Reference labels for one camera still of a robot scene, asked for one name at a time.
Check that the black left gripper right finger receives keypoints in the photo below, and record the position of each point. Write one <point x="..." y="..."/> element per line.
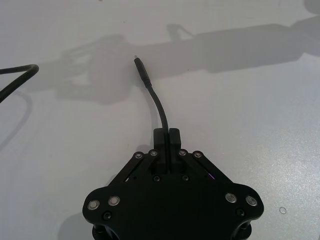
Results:
<point x="175" y="147"/>

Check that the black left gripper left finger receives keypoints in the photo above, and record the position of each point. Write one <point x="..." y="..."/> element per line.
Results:
<point x="160" y="150"/>

